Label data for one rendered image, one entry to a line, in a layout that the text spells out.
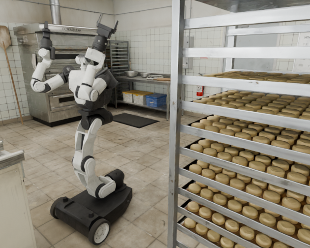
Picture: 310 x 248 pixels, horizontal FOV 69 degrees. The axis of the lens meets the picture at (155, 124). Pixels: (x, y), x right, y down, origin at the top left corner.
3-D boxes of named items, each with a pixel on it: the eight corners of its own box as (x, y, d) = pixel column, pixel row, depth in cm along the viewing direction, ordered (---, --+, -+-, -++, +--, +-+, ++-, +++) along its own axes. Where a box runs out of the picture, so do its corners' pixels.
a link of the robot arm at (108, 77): (102, 93, 170) (110, 83, 179) (110, 89, 165) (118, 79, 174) (92, 80, 165) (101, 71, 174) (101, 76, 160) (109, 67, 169)
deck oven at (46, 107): (53, 130, 459) (39, 22, 399) (28, 119, 533) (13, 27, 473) (113, 115, 573) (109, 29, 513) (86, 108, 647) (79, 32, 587)
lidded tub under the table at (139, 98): (132, 103, 603) (131, 93, 595) (143, 100, 637) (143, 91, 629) (142, 105, 579) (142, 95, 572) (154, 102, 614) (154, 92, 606)
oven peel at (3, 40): (15, 126, 487) (-10, 24, 443) (14, 126, 490) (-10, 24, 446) (29, 123, 509) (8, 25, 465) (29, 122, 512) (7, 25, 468)
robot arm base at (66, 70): (63, 83, 200) (74, 77, 206) (73, 90, 195) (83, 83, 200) (57, 70, 189) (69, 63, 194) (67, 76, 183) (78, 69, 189)
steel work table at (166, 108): (113, 108, 638) (111, 73, 609) (132, 104, 691) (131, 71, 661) (168, 121, 521) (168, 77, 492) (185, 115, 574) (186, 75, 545)
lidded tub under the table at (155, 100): (144, 105, 574) (144, 95, 567) (155, 102, 610) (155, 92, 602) (156, 108, 552) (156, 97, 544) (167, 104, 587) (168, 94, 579)
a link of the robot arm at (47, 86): (38, 97, 187) (61, 84, 197) (41, 97, 177) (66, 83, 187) (29, 84, 183) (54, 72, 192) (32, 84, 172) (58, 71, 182)
